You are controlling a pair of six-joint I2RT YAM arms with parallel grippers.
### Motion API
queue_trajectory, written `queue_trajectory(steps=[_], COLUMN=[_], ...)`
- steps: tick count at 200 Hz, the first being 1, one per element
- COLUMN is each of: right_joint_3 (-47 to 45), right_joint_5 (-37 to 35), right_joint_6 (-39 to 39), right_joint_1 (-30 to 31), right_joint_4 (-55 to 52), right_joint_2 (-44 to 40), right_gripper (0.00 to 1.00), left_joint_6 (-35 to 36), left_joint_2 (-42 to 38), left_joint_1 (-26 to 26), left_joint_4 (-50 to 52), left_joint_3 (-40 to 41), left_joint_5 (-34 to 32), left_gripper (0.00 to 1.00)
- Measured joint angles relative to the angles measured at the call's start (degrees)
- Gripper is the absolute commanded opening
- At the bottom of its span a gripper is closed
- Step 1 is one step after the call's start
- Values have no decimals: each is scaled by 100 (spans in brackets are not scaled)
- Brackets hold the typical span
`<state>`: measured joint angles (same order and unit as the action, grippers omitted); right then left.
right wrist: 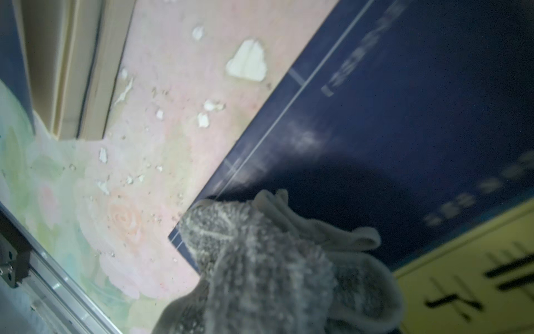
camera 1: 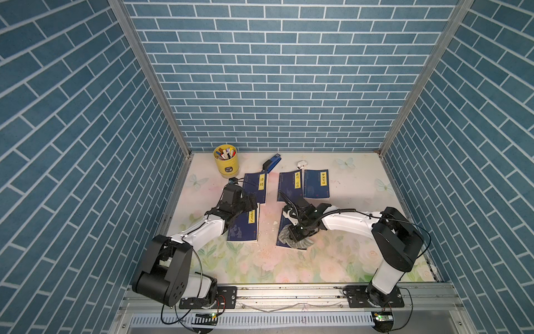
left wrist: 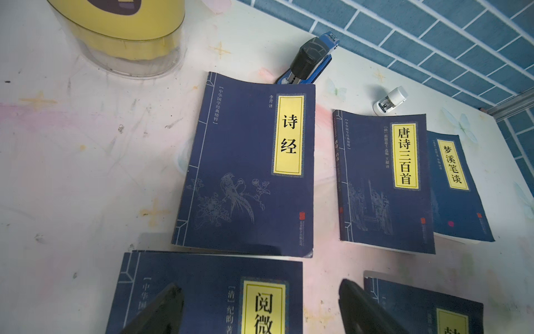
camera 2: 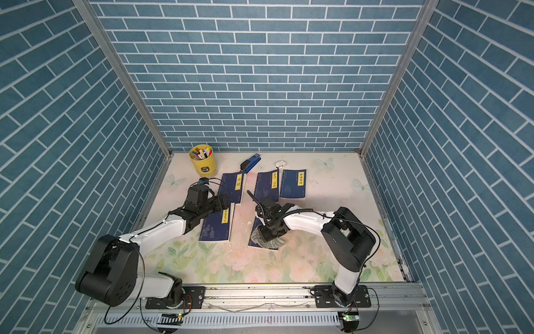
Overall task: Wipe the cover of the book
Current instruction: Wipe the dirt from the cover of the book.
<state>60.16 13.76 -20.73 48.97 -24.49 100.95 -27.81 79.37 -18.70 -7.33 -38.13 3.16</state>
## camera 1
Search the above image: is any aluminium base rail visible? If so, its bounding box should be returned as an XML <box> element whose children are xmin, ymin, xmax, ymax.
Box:
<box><xmin>120</xmin><ymin>282</ymin><xmax>464</xmax><ymax>313</ymax></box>

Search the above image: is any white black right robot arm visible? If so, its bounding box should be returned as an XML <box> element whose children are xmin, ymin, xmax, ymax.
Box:
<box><xmin>278</xmin><ymin>198</ymin><xmax>424</xmax><ymax>300</ymax></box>

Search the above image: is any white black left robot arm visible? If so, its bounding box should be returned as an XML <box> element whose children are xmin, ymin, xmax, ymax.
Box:
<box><xmin>132</xmin><ymin>184</ymin><xmax>258</xmax><ymax>307</ymax></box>

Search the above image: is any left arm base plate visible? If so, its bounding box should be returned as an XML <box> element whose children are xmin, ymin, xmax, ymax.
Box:
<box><xmin>179</xmin><ymin>285</ymin><xmax>238</xmax><ymax>310</ymax></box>

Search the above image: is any grey wiping cloth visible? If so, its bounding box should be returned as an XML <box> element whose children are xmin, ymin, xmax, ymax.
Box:
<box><xmin>277</xmin><ymin>225</ymin><xmax>314</xmax><ymax>251</ymax></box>

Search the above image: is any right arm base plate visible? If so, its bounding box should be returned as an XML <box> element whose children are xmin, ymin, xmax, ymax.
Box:
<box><xmin>342</xmin><ymin>284</ymin><xmax>405</xmax><ymax>308</ymax></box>

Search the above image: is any blue black stapler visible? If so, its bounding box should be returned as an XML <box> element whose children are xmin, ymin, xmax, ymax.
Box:
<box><xmin>261</xmin><ymin>153</ymin><xmax>281</xmax><ymax>174</ymax></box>

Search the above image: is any aluminium corner post left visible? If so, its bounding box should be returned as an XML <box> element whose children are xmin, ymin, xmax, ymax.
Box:
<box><xmin>108</xmin><ymin>0</ymin><xmax>191</xmax><ymax>159</ymax></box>

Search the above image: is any aluminium corner post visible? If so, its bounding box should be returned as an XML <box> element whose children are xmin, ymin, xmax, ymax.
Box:
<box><xmin>378</xmin><ymin>0</ymin><xmax>474</xmax><ymax>161</ymax></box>
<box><xmin>108</xmin><ymin>0</ymin><xmax>191</xmax><ymax>159</ymax></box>

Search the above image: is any white cable duct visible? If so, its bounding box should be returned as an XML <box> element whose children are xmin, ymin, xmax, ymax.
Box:
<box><xmin>128</xmin><ymin>312</ymin><xmax>376</xmax><ymax>329</ymax></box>

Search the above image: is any blue book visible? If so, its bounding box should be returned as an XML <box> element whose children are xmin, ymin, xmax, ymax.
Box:
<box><xmin>277</xmin><ymin>170</ymin><xmax>303</xmax><ymax>202</ymax></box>
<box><xmin>243</xmin><ymin>172</ymin><xmax>268</xmax><ymax>204</ymax></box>
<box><xmin>276</xmin><ymin>215</ymin><xmax>311</xmax><ymax>251</ymax></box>
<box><xmin>227</xmin><ymin>208</ymin><xmax>259</xmax><ymax>242</ymax></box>
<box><xmin>303</xmin><ymin>169</ymin><xmax>330</xmax><ymax>199</ymax></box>

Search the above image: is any yellow pen cup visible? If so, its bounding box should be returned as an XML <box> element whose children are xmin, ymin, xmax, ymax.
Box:
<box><xmin>213</xmin><ymin>144</ymin><xmax>239</xmax><ymax>179</ymax></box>

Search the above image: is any aluminium corner post right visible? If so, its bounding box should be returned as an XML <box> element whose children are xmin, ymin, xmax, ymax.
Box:
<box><xmin>378</xmin><ymin>0</ymin><xmax>474</xmax><ymax>161</ymax></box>

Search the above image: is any small white stapler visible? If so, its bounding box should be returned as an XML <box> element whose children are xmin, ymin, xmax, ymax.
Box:
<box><xmin>297</xmin><ymin>160</ymin><xmax>308</xmax><ymax>169</ymax></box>

